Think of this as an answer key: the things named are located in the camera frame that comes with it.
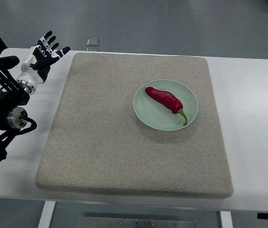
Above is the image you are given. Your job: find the light green plate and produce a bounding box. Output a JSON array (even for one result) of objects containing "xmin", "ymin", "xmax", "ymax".
[{"xmin": 133, "ymin": 80, "xmax": 199, "ymax": 131}]

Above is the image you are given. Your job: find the black white robot left hand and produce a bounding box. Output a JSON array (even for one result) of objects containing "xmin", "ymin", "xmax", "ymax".
[{"xmin": 17, "ymin": 31, "xmax": 70, "ymax": 88}]

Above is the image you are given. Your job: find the beige felt mat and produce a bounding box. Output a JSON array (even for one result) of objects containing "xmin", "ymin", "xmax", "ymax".
[{"xmin": 35, "ymin": 52, "xmax": 233, "ymax": 199}]

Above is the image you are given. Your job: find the white table leg left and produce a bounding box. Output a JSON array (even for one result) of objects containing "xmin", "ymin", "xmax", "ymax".
[{"xmin": 38, "ymin": 201, "xmax": 56, "ymax": 228}]

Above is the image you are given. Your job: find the white table leg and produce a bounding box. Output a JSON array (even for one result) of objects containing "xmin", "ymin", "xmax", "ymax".
[
  {"xmin": 38, "ymin": 201, "xmax": 56, "ymax": 228},
  {"xmin": 220, "ymin": 211, "xmax": 233, "ymax": 228}
]

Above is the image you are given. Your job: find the small clear floor fixture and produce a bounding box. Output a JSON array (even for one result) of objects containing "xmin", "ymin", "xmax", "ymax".
[{"xmin": 86, "ymin": 38, "xmax": 100, "ymax": 52}]

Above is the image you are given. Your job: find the red pepper green stem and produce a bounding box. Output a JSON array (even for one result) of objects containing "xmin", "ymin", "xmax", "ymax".
[{"xmin": 145, "ymin": 86, "xmax": 188, "ymax": 126}]

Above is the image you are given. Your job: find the white table leg right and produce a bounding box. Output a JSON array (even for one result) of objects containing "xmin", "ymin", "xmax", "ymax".
[{"xmin": 220, "ymin": 211, "xmax": 233, "ymax": 228}]

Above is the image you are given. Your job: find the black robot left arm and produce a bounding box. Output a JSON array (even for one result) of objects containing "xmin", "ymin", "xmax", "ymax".
[{"xmin": 0, "ymin": 56, "xmax": 37, "ymax": 162}]

